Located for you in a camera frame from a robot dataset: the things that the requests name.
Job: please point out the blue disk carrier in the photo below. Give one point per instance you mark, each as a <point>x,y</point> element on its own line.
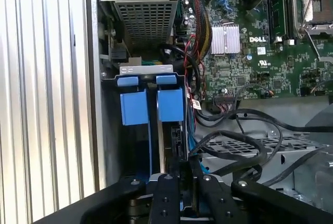
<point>127,80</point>

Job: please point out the black open PC case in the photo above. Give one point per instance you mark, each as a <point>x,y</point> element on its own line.
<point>299,109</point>

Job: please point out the metal socket cover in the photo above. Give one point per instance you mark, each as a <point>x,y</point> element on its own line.
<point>322,28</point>

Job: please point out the grey metal disk bay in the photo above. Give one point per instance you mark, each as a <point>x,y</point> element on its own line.
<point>145,69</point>

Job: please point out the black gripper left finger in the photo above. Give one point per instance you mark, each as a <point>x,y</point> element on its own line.
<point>166,203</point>

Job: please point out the silver finned heatsink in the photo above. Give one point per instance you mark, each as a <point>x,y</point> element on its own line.
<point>225,39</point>

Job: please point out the hard disk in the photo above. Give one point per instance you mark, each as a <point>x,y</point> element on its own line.
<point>134,106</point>

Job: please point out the thin metal locking lever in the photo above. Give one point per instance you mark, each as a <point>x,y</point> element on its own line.
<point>310,1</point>

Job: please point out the green Dell motherboard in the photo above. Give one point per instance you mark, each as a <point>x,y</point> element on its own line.
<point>273,78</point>

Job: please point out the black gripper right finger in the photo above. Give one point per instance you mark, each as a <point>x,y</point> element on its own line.
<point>216,203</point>

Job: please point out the blue SATA port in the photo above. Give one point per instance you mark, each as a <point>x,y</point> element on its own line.
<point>223,2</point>

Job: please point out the black RAM slot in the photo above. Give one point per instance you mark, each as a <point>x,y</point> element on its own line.
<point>286,5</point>
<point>274,13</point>

